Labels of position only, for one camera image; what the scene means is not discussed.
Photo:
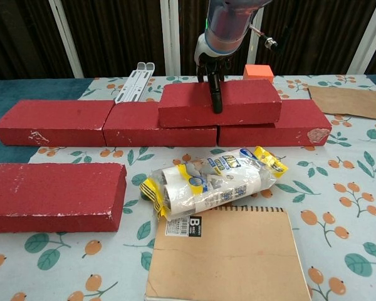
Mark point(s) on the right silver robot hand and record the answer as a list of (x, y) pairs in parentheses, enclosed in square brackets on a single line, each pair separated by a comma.
[(215, 94)]

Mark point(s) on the red foam brick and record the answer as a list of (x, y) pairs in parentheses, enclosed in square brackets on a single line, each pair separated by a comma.
[(50, 119), (50, 191), (181, 103), (128, 125)]

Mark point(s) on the orange foam cube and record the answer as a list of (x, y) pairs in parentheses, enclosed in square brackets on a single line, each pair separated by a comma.
[(257, 72)]

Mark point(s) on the white folding stand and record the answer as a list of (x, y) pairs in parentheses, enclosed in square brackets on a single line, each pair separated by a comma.
[(134, 84)]

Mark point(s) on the plastic pack of white rolls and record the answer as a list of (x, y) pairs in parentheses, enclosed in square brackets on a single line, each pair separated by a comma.
[(206, 185)]

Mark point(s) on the floral tablecloth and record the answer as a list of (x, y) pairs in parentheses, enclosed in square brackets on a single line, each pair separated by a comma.
[(300, 156)]

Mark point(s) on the dark pleated curtain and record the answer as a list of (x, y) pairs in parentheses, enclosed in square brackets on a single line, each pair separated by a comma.
[(119, 37)]

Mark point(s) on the brown paper bag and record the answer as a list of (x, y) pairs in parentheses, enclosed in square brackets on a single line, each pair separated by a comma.
[(347, 102)]

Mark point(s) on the kraft spiral notebook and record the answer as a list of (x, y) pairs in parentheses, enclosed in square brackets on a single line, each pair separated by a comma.
[(225, 257)]

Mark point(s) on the teal table cover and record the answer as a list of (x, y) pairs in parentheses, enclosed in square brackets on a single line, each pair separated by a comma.
[(6, 91)]

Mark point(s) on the white double frame post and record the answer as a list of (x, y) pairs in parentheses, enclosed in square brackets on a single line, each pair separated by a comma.
[(170, 37)]

